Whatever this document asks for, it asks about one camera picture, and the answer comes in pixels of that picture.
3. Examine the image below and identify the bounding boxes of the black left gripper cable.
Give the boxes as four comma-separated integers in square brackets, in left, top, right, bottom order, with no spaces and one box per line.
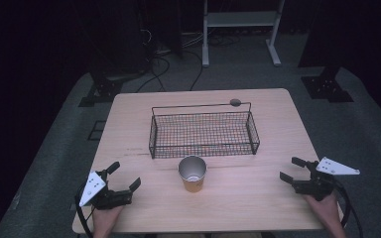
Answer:
[74,183,95,238]

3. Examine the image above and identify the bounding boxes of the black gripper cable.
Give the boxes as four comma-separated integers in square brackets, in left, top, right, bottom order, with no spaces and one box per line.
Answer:
[74,183,95,238]
[332,181,365,238]

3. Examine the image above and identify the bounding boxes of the black rectangular floor frame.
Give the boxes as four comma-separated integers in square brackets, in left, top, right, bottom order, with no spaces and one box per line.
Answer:
[86,120,108,142]

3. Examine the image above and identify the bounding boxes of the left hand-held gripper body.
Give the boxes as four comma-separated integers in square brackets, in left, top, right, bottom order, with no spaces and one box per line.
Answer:
[78,169,134,211]

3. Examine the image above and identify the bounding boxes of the gold metal cup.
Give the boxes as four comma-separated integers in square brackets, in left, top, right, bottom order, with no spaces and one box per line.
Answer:
[178,155,208,194]

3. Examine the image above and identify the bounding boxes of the black wire basket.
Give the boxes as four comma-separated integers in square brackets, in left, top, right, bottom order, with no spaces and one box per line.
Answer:
[148,101,261,160]

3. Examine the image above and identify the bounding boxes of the black floor cables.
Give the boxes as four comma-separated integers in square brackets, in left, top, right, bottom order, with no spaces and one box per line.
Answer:
[134,29,242,94]

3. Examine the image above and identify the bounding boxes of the person's left hand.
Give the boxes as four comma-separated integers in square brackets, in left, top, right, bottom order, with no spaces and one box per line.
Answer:
[91,204,125,231]

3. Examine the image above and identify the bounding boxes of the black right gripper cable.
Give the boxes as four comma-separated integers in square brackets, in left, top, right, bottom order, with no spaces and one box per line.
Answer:
[332,181,365,238]

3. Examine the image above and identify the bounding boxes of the black stand base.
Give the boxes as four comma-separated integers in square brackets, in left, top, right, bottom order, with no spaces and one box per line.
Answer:
[299,64,355,104]
[77,59,147,108]

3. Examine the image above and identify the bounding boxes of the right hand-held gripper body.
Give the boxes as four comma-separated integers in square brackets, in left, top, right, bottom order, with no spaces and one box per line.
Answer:
[292,156,361,202]

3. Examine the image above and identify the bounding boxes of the person's right hand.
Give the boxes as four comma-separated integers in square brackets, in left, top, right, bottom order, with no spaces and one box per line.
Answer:
[303,192,343,230]

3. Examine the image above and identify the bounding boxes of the white metal desk frame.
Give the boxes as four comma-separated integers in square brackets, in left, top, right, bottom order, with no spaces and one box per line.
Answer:
[201,0,286,68]

